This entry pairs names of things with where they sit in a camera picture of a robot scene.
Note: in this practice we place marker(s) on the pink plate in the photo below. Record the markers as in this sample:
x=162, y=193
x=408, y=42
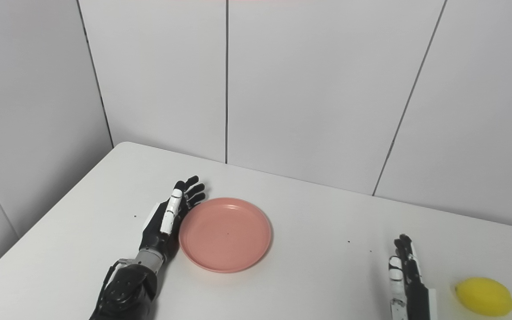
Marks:
x=225, y=234

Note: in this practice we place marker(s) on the yellow lemon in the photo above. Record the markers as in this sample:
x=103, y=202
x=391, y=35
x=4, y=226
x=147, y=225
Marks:
x=485, y=296

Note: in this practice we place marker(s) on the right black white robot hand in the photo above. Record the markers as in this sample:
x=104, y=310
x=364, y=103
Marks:
x=409, y=284

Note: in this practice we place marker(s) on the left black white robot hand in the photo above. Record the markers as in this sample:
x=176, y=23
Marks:
x=169, y=220

